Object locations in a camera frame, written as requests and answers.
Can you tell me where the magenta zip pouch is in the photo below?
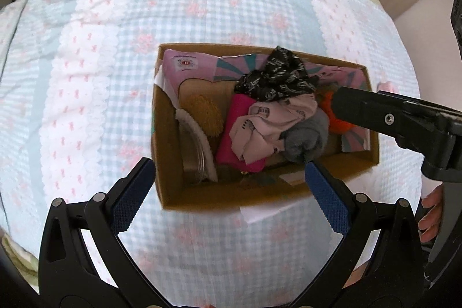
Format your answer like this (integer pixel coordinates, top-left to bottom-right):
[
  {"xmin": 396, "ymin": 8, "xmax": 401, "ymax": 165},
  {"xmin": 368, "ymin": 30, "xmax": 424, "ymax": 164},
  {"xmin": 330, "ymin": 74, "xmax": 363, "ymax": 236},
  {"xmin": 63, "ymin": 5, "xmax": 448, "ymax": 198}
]
[{"xmin": 217, "ymin": 93, "xmax": 268, "ymax": 174}]

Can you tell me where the orange cloth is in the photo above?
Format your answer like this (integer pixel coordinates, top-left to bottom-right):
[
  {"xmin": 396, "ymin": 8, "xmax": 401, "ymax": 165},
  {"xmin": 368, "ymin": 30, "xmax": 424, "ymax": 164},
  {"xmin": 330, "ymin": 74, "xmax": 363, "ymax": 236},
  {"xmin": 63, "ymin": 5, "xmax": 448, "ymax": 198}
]
[{"xmin": 319, "ymin": 92, "xmax": 358, "ymax": 134}]

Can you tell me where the grey fuzzy scrunchie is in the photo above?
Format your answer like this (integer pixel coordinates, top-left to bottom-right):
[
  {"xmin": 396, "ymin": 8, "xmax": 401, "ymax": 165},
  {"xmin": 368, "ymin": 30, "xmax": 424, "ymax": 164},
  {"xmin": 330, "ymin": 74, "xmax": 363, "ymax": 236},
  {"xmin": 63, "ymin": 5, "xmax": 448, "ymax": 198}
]
[{"xmin": 280, "ymin": 109, "xmax": 330, "ymax": 164}]

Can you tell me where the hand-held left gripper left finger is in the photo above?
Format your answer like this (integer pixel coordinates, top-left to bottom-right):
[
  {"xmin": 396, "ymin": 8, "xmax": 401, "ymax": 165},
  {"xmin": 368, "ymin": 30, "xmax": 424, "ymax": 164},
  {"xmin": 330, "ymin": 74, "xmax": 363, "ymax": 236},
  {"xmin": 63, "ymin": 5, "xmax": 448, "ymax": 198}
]
[{"xmin": 38, "ymin": 157, "xmax": 159, "ymax": 308}]

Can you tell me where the dark upright bar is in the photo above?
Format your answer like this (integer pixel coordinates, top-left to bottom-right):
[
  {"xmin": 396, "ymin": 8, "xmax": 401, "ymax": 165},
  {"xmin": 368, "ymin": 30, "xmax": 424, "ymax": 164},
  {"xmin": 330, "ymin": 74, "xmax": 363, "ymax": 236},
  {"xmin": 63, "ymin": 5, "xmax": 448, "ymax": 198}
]
[{"xmin": 451, "ymin": 0, "xmax": 462, "ymax": 46}]

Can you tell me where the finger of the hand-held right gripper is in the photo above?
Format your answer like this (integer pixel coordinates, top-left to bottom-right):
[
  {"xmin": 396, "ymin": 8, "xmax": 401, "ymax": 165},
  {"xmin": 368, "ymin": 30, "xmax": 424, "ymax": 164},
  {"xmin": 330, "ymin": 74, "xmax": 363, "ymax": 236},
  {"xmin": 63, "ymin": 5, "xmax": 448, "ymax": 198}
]
[{"xmin": 331, "ymin": 87, "xmax": 448, "ymax": 137}]

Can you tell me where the cardboard box with pink flaps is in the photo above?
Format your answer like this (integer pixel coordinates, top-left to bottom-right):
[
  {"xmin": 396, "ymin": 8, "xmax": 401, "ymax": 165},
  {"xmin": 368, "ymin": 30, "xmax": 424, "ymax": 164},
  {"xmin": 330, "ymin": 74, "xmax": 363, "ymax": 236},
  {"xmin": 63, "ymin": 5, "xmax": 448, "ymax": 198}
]
[{"xmin": 152, "ymin": 43, "xmax": 380, "ymax": 224}]

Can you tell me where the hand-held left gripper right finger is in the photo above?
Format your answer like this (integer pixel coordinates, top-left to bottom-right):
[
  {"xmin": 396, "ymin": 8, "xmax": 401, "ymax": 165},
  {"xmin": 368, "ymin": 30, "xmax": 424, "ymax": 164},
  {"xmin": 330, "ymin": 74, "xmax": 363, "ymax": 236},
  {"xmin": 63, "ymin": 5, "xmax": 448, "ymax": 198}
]
[{"xmin": 305, "ymin": 161, "xmax": 427, "ymax": 308}]

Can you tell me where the dusty pink printed cloth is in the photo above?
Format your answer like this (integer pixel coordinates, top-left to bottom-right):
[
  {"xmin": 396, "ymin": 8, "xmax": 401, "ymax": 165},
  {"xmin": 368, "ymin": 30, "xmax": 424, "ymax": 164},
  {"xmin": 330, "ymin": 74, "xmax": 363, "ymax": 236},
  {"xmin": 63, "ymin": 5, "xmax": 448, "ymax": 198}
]
[{"xmin": 229, "ymin": 93, "xmax": 318, "ymax": 164}]

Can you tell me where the blue checkered floral blanket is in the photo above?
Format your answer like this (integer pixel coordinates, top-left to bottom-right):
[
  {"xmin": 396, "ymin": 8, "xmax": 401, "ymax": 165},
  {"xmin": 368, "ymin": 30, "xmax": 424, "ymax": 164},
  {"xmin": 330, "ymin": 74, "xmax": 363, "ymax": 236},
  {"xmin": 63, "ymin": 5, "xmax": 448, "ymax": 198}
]
[{"xmin": 0, "ymin": 0, "xmax": 424, "ymax": 308}]

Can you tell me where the black patterned scarf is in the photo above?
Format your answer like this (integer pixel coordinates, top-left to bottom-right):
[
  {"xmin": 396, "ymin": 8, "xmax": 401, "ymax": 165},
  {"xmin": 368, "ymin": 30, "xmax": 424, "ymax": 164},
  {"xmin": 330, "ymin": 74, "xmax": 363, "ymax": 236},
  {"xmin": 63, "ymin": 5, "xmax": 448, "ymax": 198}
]
[{"xmin": 234, "ymin": 46, "xmax": 318, "ymax": 103}]

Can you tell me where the person's right hand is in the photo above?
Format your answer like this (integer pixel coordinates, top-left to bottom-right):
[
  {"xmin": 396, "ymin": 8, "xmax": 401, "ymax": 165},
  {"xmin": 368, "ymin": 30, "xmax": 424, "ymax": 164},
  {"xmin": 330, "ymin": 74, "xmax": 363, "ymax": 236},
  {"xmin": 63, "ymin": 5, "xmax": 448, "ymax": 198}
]
[{"xmin": 419, "ymin": 185, "xmax": 444, "ymax": 243}]

